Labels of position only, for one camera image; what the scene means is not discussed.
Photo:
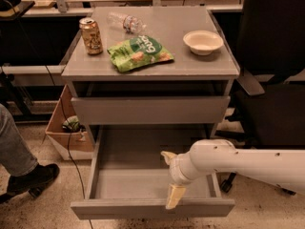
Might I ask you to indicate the gold soda can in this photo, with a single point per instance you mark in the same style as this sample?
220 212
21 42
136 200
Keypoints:
91 36

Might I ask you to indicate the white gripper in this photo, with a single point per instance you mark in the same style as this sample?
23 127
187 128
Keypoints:
175 170

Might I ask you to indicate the person leg in jeans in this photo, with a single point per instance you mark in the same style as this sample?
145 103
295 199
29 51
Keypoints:
15 154

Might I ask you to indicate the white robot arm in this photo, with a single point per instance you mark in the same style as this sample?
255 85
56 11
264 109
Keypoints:
284 169

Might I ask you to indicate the white paper bowl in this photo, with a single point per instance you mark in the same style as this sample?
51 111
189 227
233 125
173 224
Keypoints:
203 42

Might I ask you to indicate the grey drawer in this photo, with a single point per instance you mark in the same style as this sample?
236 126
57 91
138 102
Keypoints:
148 102
129 178

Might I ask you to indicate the green chip bag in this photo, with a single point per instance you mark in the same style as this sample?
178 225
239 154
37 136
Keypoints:
137 52

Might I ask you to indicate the clear plastic water bottle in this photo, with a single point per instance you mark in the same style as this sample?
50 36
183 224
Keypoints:
125 22

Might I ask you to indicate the grey top drawer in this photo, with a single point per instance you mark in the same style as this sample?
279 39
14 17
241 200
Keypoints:
148 102

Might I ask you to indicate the cardboard box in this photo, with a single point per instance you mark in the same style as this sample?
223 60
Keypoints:
69 145

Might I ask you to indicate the green item in box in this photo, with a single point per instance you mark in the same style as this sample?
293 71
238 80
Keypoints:
72 125

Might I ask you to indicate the black shoe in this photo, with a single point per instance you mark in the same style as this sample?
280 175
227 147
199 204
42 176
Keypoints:
35 182

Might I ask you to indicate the grey drawer cabinet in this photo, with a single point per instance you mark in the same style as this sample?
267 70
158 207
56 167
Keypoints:
167 25

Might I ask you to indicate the black office chair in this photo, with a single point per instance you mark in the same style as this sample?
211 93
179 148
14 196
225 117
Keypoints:
270 48

